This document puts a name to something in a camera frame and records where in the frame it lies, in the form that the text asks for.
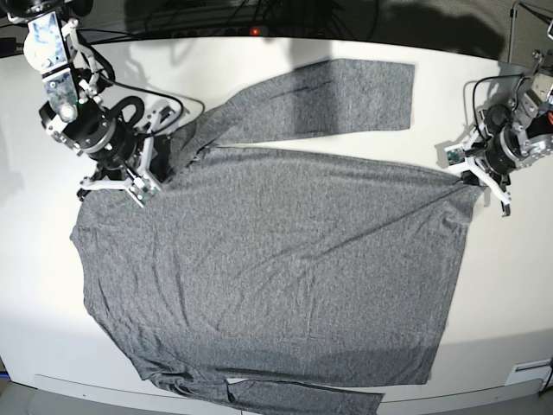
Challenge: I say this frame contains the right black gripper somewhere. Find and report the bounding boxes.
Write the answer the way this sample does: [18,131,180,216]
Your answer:
[77,110,173,201]

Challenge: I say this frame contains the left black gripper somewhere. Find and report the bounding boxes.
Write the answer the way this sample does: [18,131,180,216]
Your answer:
[464,125,523,217]

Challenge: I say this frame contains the grey long-sleeve T-shirt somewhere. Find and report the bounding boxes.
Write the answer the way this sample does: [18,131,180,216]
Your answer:
[71,60,480,414]

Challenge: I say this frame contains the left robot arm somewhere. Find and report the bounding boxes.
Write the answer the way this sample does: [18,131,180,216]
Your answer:
[461,50,552,217]

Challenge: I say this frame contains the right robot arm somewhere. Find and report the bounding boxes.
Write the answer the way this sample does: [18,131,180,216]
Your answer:
[1,1,184,206]

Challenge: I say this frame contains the black power strip red light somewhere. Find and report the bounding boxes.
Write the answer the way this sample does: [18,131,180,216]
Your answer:
[149,22,333,39]

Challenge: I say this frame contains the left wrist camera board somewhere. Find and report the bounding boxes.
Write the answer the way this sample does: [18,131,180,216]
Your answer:
[442,144,466,169]

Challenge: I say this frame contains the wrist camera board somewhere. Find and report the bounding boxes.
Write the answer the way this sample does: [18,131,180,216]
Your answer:
[442,144,466,169]
[125,173,162,208]

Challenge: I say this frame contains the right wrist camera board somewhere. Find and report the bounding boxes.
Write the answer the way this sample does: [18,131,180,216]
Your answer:
[125,173,162,208]

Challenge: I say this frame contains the grey metal stand frame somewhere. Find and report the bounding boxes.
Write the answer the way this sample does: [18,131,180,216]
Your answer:
[506,1,552,66]

